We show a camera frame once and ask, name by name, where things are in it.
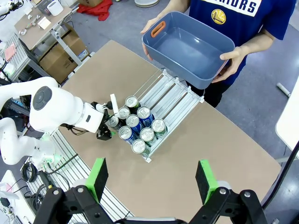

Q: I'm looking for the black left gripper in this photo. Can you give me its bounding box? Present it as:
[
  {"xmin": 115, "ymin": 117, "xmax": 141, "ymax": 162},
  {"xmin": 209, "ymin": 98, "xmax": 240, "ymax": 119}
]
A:
[{"xmin": 96, "ymin": 106, "xmax": 118, "ymax": 141}]

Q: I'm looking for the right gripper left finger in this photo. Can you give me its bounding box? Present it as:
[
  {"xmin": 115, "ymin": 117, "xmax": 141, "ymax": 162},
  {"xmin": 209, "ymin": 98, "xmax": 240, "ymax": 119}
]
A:
[{"xmin": 32, "ymin": 157, "xmax": 113, "ymax": 224}]

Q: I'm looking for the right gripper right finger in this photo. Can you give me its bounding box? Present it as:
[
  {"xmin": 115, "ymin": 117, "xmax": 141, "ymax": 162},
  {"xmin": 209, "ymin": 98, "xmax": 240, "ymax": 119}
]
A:
[{"xmin": 188, "ymin": 159, "xmax": 268, "ymax": 224}]

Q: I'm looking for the black beverage can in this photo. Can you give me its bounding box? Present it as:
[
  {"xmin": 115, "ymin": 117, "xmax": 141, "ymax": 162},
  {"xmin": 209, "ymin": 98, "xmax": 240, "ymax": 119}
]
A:
[
  {"xmin": 118, "ymin": 106, "xmax": 131, "ymax": 122},
  {"xmin": 106, "ymin": 115, "xmax": 123, "ymax": 131},
  {"xmin": 125, "ymin": 95, "xmax": 141, "ymax": 114}
]

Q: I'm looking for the blue beverage can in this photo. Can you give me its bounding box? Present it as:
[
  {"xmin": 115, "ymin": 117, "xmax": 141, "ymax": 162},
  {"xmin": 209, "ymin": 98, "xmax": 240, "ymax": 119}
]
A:
[
  {"xmin": 136, "ymin": 106, "xmax": 155, "ymax": 128},
  {"xmin": 125, "ymin": 114, "xmax": 143, "ymax": 133},
  {"xmin": 118, "ymin": 126, "xmax": 137, "ymax": 145}
]

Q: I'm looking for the green beverage can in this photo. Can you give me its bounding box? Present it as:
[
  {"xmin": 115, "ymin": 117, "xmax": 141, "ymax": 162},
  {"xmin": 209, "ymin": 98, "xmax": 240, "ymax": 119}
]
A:
[
  {"xmin": 151, "ymin": 118, "xmax": 168, "ymax": 138},
  {"xmin": 139, "ymin": 127, "xmax": 157, "ymax": 147},
  {"xmin": 131, "ymin": 139, "xmax": 151, "ymax": 157}
]

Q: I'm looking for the blue plastic bin orange handle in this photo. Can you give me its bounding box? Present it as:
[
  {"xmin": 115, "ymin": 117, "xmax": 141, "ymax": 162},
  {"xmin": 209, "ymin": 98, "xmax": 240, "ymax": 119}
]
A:
[{"xmin": 141, "ymin": 11, "xmax": 236, "ymax": 90}]

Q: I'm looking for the person's left forearm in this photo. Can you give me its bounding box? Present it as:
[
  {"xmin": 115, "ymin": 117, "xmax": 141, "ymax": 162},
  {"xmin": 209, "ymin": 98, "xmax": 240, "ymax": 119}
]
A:
[{"xmin": 242, "ymin": 28, "xmax": 275, "ymax": 59}]

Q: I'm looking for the person's right forearm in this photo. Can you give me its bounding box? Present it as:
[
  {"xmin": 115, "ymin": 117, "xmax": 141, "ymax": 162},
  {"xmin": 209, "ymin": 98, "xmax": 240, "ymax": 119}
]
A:
[{"xmin": 161, "ymin": 0, "xmax": 192, "ymax": 21}]

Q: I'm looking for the white can dispenser rack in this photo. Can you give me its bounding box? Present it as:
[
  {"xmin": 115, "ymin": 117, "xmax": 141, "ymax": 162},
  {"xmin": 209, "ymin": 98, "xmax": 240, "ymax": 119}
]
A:
[{"xmin": 106, "ymin": 68, "xmax": 206, "ymax": 163}]

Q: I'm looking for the person's right hand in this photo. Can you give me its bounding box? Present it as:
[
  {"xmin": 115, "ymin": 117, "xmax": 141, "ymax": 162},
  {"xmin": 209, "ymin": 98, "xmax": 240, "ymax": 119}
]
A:
[{"xmin": 140, "ymin": 16, "xmax": 164, "ymax": 62}]

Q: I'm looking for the person's left hand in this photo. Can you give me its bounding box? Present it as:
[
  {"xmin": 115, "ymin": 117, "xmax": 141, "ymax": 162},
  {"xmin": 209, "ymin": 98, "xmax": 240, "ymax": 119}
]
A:
[{"xmin": 211, "ymin": 45, "xmax": 249, "ymax": 84}]

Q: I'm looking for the large brown cardboard box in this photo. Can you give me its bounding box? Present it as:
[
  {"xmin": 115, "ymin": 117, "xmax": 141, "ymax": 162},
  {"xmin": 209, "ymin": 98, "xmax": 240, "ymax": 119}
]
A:
[{"xmin": 38, "ymin": 29, "xmax": 91, "ymax": 84}]

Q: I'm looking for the large white table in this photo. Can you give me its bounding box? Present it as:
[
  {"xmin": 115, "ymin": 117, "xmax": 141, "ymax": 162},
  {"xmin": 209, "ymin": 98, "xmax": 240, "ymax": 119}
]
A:
[{"xmin": 275, "ymin": 77, "xmax": 299, "ymax": 152}]

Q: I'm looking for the red cloth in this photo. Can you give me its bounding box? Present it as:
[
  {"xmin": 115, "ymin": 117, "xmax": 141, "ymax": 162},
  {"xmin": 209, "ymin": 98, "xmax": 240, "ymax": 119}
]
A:
[{"xmin": 76, "ymin": 0, "xmax": 114, "ymax": 21}]

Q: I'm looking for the wooden top work table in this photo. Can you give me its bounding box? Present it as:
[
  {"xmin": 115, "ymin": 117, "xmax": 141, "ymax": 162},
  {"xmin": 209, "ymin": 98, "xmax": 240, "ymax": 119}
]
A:
[{"xmin": 14, "ymin": 4, "xmax": 84, "ymax": 67}]

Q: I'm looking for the beige notepad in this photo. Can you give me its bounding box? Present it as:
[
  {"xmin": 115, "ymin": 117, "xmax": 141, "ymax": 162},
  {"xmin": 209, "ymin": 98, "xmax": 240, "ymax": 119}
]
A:
[{"xmin": 37, "ymin": 16, "xmax": 51, "ymax": 30}]

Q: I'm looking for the white round plate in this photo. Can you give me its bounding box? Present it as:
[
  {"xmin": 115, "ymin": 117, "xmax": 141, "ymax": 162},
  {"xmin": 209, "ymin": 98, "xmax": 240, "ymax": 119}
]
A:
[{"xmin": 134, "ymin": 0, "xmax": 161, "ymax": 7}]

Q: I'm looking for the white bucket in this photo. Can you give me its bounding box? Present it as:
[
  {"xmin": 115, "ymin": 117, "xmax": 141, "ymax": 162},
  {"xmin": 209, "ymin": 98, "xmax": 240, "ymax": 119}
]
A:
[{"xmin": 46, "ymin": 0, "xmax": 64, "ymax": 16}]

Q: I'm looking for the person in navy blue shirt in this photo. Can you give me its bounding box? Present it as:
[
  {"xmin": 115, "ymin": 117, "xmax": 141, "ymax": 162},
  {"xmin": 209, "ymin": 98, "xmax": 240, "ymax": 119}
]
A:
[{"xmin": 161, "ymin": 0, "xmax": 297, "ymax": 108}]

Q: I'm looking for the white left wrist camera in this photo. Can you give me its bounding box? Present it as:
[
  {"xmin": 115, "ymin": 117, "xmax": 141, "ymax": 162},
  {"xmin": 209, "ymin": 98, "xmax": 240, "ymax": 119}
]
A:
[{"xmin": 109, "ymin": 93, "xmax": 120, "ymax": 116}]

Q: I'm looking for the aluminium profile mounting frame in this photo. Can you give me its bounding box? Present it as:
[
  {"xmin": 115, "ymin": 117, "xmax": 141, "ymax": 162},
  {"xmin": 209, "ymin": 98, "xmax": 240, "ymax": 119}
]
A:
[{"xmin": 20, "ymin": 129, "xmax": 135, "ymax": 224}]

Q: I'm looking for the coiled black cable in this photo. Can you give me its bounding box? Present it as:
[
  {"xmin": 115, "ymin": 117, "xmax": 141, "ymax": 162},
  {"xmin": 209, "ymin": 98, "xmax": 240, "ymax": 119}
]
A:
[{"xmin": 21, "ymin": 162, "xmax": 38, "ymax": 182}]

